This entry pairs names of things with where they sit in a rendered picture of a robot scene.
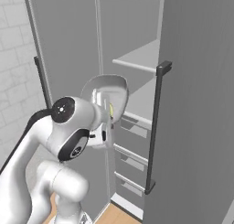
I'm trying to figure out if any grey freezer door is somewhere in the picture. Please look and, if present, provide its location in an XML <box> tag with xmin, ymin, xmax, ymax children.
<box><xmin>142</xmin><ymin>0</ymin><xmax>234</xmax><ymax>224</ymax></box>
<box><xmin>22</xmin><ymin>0</ymin><xmax>112</xmax><ymax>223</ymax></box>

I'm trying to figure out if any black door handle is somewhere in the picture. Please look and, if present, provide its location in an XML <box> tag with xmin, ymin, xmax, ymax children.
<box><xmin>144</xmin><ymin>60</ymin><xmax>174</xmax><ymax>196</ymax></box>
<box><xmin>33</xmin><ymin>56</ymin><xmax>53</xmax><ymax>110</ymax></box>

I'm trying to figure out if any grey freezer drawer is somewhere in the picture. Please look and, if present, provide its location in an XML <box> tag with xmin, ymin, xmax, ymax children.
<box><xmin>113</xmin><ymin>144</ymin><xmax>150</xmax><ymax>189</ymax></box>
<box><xmin>112</xmin><ymin>171</ymin><xmax>146</xmax><ymax>211</ymax></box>
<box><xmin>114</xmin><ymin>116</ymin><xmax>152</xmax><ymax>162</ymax></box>

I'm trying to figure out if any yellow lemon wedge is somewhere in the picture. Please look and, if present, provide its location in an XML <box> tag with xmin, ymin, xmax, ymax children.
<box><xmin>109</xmin><ymin>102</ymin><xmax>115</xmax><ymax>120</ymax></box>

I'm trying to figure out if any grey freezer cabinet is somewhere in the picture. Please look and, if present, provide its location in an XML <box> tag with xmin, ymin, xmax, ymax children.
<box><xmin>98</xmin><ymin>0</ymin><xmax>166</xmax><ymax>221</ymax></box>

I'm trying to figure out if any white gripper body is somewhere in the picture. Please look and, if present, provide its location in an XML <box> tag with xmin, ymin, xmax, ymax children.
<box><xmin>96</xmin><ymin>91</ymin><xmax>116</xmax><ymax>127</ymax></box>

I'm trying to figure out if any clear grey food container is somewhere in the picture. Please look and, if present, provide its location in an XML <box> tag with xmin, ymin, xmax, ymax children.
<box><xmin>80</xmin><ymin>74</ymin><xmax>130</xmax><ymax>125</ymax></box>

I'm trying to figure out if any grey freezer rack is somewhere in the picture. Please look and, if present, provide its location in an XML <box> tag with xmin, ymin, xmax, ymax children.
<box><xmin>121</xmin><ymin>78</ymin><xmax>158</xmax><ymax>130</ymax></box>
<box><xmin>112</xmin><ymin>38</ymin><xmax>161</xmax><ymax>74</ymax></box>

